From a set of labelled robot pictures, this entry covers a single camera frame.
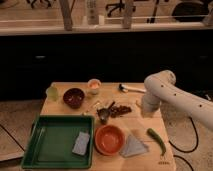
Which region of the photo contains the green plastic tray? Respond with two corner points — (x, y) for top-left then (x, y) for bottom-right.
(21, 115), (94, 169)

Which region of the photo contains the green chili pepper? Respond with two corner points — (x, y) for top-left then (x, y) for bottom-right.
(147, 128), (166, 156)

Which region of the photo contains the metal measuring cup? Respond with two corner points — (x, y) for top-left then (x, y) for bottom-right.
(97, 102), (115, 124)

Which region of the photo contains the orange red bowl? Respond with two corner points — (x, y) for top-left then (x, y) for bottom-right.
(94, 125), (125, 156)

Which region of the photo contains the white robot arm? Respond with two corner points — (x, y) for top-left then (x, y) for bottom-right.
(142, 70), (213, 131)

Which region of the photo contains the small wooden stick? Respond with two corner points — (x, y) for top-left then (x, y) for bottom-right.
(85, 101), (101, 113)

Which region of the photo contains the dark maroon bowl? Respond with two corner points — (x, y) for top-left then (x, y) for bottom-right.
(63, 88), (85, 109)

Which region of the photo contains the blue sponge in tray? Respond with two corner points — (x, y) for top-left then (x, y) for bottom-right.
(72, 132), (90, 155)

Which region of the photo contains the grey folded cloth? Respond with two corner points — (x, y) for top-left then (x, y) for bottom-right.
(120, 135), (149, 158)

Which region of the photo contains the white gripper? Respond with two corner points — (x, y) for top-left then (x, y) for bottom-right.
(141, 102), (159, 118)

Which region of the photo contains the black power cable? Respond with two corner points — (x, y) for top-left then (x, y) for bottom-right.
(168, 116), (200, 171)

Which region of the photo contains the small white cup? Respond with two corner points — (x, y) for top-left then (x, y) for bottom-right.
(88, 79), (101, 95)

